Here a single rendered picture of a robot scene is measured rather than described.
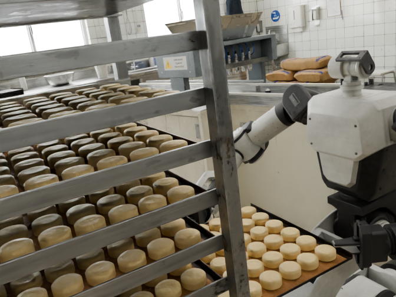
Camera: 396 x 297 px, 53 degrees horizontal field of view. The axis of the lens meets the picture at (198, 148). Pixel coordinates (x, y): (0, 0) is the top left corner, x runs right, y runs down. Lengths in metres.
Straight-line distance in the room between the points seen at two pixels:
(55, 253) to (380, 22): 5.97
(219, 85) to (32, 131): 0.28
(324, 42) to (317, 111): 5.55
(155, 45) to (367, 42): 5.88
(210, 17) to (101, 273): 0.45
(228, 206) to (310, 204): 1.45
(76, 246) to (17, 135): 0.19
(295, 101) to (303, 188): 0.83
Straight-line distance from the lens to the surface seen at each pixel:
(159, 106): 0.62
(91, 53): 0.58
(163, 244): 0.75
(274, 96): 2.06
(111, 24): 1.04
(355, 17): 6.48
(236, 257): 0.74
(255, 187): 2.30
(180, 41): 0.63
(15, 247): 0.67
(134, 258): 0.72
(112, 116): 0.59
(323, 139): 1.22
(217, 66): 0.63
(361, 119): 1.12
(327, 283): 1.28
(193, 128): 2.25
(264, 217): 1.19
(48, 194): 0.59
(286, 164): 2.11
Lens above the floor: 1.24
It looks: 16 degrees down
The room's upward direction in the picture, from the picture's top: 8 degrees counter-clockwise
